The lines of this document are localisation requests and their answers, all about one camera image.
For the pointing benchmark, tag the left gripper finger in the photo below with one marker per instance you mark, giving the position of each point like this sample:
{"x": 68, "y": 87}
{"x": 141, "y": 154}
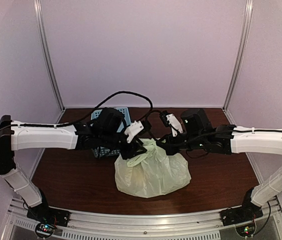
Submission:
{"x": 136, "y": 152}
{"x": 137, "y": 143}

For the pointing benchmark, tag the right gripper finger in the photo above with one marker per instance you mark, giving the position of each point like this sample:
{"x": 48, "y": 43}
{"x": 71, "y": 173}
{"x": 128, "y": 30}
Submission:
{"x": 169, "y": 150}
{"x": 165, "y": 140}

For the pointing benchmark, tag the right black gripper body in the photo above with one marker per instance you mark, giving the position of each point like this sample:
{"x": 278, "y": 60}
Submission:
{"x": 194, "y": 141}

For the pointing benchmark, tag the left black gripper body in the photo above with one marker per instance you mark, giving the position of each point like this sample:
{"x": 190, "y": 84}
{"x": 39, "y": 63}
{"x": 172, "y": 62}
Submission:
{"x": 109, "y": 140}

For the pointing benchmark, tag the light green plastic bag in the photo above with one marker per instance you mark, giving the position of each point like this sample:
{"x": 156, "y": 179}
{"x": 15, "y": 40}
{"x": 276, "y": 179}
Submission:
{"x": 151, "y": 174}

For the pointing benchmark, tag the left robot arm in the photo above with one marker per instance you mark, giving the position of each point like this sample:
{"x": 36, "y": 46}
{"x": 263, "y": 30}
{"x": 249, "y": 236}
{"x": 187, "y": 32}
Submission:
{"x": 15, "y": 136}

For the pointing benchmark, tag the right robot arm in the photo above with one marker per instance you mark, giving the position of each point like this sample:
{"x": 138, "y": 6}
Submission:
{"x": 263, "y": 164}

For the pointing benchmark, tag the right circuit board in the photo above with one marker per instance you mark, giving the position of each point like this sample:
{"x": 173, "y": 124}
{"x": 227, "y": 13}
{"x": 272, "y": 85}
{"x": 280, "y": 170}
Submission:
{"x": 246, "y": 230}

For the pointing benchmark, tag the circuit board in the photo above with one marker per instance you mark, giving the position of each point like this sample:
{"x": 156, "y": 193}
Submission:
{"x": 246, "y": 230}
{"x": 44, "y": 230}

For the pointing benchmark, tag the left circuit board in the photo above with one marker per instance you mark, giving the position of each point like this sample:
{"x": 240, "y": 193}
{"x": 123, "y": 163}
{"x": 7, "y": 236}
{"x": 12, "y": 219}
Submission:
{"x": 44, "y": 230}

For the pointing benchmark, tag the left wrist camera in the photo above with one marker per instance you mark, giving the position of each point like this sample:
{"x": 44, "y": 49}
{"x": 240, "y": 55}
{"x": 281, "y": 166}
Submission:
{"x": 133, "y": 130}

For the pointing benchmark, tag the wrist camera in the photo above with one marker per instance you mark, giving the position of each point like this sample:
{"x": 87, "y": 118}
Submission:
{"x": 133, "y": 130}
{"x": 170, "y": 120}

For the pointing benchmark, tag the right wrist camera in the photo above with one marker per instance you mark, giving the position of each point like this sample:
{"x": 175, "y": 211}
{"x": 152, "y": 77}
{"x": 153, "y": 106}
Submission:
{"x": 170, "y": 120}

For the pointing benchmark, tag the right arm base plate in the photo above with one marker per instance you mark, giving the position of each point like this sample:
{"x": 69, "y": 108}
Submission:
{"x": 237, "y": 215}

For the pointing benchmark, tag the front aluminium rail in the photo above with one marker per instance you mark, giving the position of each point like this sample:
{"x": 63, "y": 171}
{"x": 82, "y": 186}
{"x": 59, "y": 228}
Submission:
{"x": 204, "y": 225}

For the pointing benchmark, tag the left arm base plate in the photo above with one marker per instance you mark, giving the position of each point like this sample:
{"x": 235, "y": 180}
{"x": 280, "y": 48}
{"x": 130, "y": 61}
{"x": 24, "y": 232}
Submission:
{"x": 55, "y": 217}

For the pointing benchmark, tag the right aluminium frame post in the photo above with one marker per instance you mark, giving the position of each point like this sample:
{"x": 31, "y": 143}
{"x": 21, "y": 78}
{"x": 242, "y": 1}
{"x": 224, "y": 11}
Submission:
{"x": 245, "y": 31}

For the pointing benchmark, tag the aluminium frame post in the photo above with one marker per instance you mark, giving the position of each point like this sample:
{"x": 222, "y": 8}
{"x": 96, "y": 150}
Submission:
{"x": 245, "y": 31}
{"x": 46, "y": 53}

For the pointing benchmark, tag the left aluminium frame post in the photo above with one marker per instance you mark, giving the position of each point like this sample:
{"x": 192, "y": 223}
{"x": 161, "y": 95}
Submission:
{"x": 46, "y": 53}

